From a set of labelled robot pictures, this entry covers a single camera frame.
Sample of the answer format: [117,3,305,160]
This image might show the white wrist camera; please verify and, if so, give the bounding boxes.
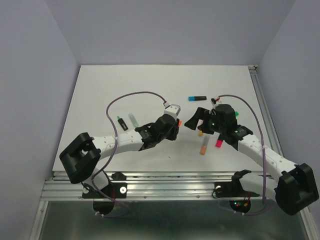
[210,96,221,106]
[163,102,181,119]

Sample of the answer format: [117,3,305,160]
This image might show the aluminium right side rail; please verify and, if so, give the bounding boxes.
[248,65,284,157]

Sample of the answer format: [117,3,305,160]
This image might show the aluminium front rail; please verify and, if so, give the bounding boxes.
[40,171,234,202]

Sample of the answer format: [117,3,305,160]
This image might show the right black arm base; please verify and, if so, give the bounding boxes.
[211,169,259,215]

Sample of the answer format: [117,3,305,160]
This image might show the purple cable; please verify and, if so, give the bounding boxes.
[217,93,277,217]
[91,91,169,218]

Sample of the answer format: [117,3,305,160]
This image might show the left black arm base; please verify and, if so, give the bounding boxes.
[81,171,131,219]

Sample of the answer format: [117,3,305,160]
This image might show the mint pastel highlighter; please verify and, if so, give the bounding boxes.
[128,113,139,128]

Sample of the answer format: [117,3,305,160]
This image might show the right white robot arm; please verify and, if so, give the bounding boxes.
[184,104,319,216]

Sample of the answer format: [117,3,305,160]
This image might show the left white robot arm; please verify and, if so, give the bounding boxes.
[59,111,179,184]

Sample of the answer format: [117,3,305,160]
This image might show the green highlighter black body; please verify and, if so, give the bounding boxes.
[117,116,129,131]

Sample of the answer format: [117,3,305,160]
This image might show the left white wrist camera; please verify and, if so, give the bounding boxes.
[163,102,181,119]

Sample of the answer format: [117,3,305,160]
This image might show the pink highlighter black body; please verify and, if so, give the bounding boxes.
[215,135,224,148]

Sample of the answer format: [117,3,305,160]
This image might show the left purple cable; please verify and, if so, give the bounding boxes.
[91,91,169,218]

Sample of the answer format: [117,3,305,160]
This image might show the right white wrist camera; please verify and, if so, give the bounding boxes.
[210,96,221,106]

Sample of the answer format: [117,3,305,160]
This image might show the orange pastel highlighter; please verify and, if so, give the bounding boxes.
[199,134,210,156]

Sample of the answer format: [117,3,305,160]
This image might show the aluminium rail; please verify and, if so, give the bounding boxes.
[248,65,284,157]
[40,171,234,202]

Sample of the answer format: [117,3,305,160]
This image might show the blue highlighter black body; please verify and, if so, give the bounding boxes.
[188,96,207,102]

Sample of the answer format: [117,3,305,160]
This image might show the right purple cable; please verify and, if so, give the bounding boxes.
[217,93,277,217]

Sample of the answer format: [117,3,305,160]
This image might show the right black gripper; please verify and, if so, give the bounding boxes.
[184,106,226,134]

